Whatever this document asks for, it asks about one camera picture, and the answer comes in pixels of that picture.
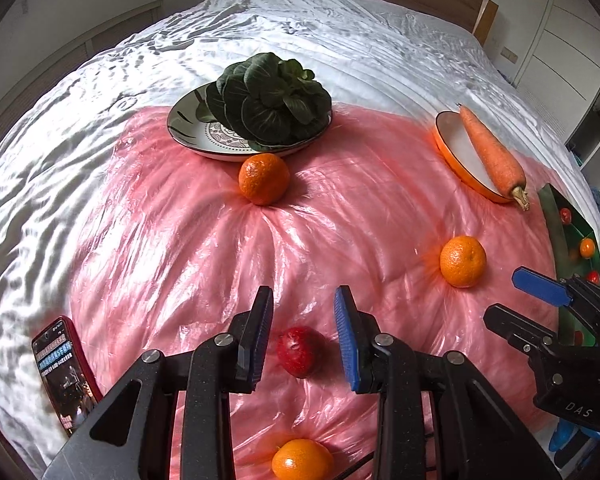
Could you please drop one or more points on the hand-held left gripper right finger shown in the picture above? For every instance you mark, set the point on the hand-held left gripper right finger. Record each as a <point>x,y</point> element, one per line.
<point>347,345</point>

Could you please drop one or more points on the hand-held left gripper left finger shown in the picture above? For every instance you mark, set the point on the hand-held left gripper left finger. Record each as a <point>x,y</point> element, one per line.
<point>264,332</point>

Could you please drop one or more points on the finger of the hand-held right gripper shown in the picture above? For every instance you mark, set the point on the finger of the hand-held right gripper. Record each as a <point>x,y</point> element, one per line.
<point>540,285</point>
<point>515,327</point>

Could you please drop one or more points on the green rectangular tray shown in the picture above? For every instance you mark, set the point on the green rectangular tray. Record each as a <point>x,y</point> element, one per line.
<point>555,240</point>

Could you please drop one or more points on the orange mandarin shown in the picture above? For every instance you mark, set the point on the orange mandarin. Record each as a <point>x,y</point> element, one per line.
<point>462,261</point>
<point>263,178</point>
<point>300,460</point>
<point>586,247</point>

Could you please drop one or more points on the person's right hand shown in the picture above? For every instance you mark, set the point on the person's right hand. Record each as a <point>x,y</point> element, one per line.
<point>562,437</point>

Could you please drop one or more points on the pink plastic sheet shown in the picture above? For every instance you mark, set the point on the pink plastic sheet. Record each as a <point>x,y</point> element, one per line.
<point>180,240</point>

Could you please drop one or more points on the carrot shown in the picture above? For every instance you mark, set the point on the carrot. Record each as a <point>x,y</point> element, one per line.
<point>492,155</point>

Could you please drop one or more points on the white plate with orange rim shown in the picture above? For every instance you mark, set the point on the white plate with orange rim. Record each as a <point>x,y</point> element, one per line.
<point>455,145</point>

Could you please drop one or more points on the red smartphone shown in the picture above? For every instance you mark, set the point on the red smartphone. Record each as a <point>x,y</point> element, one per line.
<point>60,370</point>

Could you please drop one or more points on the patterned grey plate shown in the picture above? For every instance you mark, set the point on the patterned grey plate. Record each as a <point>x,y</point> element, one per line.
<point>195,130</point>

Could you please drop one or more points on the dark green leafy vegetable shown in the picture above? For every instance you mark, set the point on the dark green leafy vegetable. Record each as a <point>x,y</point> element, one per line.
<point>270,100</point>

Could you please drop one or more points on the white wardrobe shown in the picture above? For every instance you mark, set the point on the white wardrobe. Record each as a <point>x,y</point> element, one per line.
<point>565,35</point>

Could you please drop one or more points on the wooden headboard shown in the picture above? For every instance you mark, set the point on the wooden headboard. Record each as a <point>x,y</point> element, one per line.
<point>486,22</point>

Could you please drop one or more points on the beige panelled low cabinet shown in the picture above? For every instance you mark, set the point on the beige panelled low cabinet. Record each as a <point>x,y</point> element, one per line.
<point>55,60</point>

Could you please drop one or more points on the beige wall socket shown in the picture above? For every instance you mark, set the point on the beige wall socket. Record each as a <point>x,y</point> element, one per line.
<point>509,53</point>

